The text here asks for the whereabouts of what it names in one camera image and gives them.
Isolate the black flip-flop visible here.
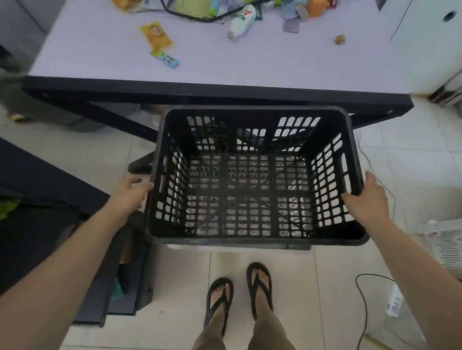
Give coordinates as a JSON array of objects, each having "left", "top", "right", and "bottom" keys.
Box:
[
  {"left": 204, "top": 277, "right": 235, "bottom": 338},
  {"left": 244, "top": 261, "right": 276, "bottom": 322}
]

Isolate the person's right hand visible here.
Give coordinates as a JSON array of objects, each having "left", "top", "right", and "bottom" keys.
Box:
[{"left": 339, "top": 169, "right": 394, "bottom": 234}]

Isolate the person's leg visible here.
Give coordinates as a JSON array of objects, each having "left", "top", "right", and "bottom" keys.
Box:
[
  {"left": 247, "top": 267, "right": 308, "bottom": 350},
  {"left": 188, "top": 283, "right": 233, "bottom": 350}
]

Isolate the person's left forearm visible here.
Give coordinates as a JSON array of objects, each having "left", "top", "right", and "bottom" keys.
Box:
[{"left": 0, "top": 200, "right": 135, "bottom": 350}]

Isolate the black floor cable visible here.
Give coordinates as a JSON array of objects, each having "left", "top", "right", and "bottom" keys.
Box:
[{"left": 353, "top": 274, "right": 396, "bottom": 350}]

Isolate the blue green candy pack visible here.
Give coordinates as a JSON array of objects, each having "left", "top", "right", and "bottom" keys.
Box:
[{"left": 150, "top": 49, "right": 181, "bottom": 70}]

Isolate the black left flip-flop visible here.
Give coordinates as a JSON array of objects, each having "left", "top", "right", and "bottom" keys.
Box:
[{"left": 204, "top": 277, "right": 235, "bottom": 338}]

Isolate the black cable on table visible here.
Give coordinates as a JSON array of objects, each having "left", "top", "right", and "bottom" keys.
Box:
[{"left": 155, "top": 0, "right": 294, "bottom": 27}]

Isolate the person's right forearm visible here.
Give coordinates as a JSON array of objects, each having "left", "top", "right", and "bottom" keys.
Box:
[{"left": 363, "top": 219, "right": 462, "bottom": 350}]

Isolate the person's left hand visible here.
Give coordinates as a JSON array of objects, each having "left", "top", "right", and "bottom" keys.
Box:
[{"left": 108, "top": 176, "right": 155, "bottom": 221}]

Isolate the black low shelf unit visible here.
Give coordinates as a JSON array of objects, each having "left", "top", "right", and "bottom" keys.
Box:
[{"left": 0, "top": 133, "right": 159, "bottom": 329}]

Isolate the white plastic bottle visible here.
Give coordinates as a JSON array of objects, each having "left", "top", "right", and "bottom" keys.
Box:
[{"left": 227, "top": 3, "right": 258, "bottom": 41}]

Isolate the yellow snack packet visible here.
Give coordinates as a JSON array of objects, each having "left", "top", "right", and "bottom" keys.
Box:
[{"left": 139, "top": 20, "right": 175, "bottom": 51}]

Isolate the orange box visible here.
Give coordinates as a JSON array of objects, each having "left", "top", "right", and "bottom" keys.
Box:
[{"left": 306, "top": 0, "right": 331, "bottom": 18}]

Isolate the person's left leg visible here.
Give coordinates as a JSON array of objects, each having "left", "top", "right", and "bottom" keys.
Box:
[{"left": 188, "top": 283, "right": 233, "bottom": 350}]

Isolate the black right flip-flop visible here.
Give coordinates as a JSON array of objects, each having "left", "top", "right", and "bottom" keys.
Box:
[{"left": 244, "top": 261, "right": 276, "bottom": 322}]

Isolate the white cabinet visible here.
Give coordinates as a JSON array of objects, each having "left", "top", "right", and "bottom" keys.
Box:
[{"left": 376, "top": 0, "right": 462, "bottom": 98}]

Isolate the black table frame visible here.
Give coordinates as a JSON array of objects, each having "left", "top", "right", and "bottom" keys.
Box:
[{"left": 19, "top": 76, "right": 415, "bottom": 184}]

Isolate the clear plastic bag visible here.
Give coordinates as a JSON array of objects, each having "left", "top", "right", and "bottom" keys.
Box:
[{"left": 365, "top": 280, "right": 436, "bottom": 350}]

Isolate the green packet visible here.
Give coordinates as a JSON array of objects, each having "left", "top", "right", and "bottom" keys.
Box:
[{"left": 173, "top": 0, "right": 212, "bottom": 19}]

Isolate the person's right leg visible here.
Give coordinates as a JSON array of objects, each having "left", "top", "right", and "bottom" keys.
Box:
[{"left": 247, "top": 267, "right": 308, "bottom": 350}]

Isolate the thin white floor cable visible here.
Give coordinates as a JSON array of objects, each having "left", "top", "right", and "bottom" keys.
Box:
[{"left": 352, "top": 128, "right": 401, "bottom": 225}]

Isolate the white plastic basket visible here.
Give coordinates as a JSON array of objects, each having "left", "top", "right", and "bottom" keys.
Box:
[{"left": 416, "top": 216, "right": 462, "bottom": 281}]

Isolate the black plastic crate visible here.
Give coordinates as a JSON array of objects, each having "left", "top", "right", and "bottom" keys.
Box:
[{"left": 143, "top": 99, "right": 376, "bottom": 254}]

